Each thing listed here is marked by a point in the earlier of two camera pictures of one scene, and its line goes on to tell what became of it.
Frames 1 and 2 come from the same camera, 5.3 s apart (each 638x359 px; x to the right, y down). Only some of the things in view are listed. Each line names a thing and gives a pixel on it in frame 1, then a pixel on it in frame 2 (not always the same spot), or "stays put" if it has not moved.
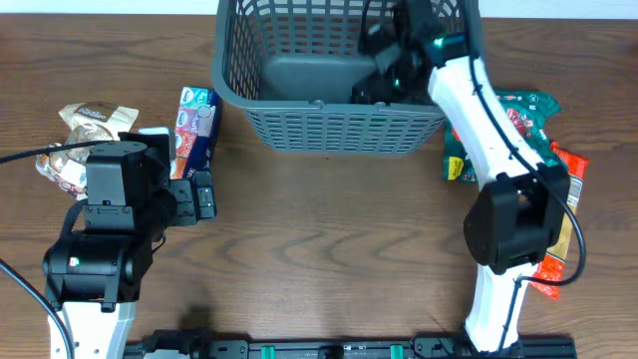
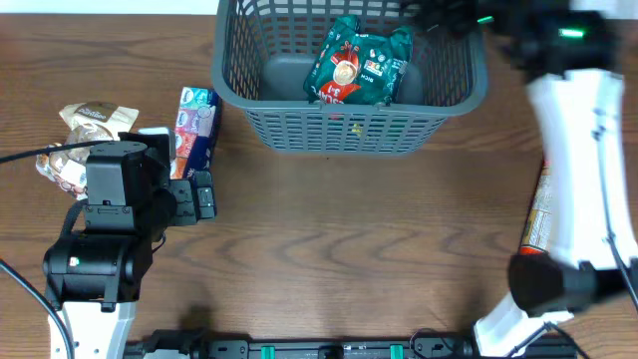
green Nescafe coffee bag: x=527 y=114 -> x=358 y=69
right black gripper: x=374 y=78 -> x=428 y=12
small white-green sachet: x=156 y=131 stays put
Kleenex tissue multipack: x=196 y=130 stays put
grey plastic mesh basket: x=291 y=66 stays put
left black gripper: x=205 y=209 stays put
